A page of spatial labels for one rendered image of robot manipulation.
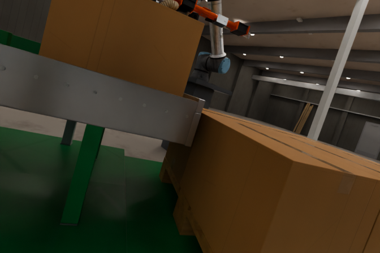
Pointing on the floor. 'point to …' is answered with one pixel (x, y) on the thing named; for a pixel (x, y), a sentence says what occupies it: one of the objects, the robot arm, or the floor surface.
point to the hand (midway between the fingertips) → (190, 6)
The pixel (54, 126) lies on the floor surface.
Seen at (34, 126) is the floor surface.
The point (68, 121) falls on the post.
